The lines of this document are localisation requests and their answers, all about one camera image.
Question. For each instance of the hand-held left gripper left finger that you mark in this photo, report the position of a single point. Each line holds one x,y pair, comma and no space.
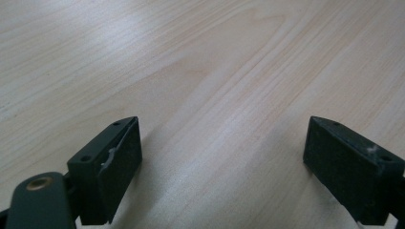
108,171

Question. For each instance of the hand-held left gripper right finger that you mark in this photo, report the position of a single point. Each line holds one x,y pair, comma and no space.
350,171

